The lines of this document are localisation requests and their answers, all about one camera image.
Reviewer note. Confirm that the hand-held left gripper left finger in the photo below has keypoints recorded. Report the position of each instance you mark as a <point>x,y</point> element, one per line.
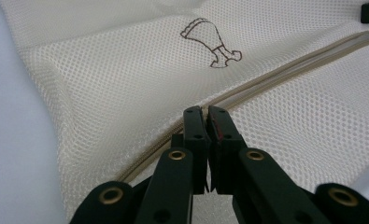
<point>197,143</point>

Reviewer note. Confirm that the white mesh laundry bag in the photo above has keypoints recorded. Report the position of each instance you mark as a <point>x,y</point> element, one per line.
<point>110,93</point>

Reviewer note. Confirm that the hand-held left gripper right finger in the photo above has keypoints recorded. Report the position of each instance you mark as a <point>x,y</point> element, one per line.
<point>224,140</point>

